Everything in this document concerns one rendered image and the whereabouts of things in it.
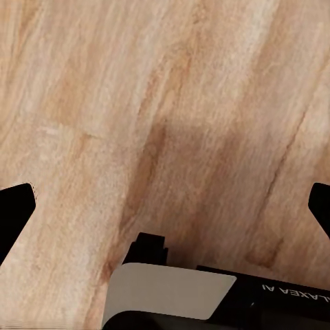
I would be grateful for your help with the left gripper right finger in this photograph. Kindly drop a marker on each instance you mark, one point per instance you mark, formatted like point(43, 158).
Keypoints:
point(319, 204)

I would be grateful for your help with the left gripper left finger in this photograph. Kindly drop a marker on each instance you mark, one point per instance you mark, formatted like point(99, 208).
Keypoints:
point(17, 204)

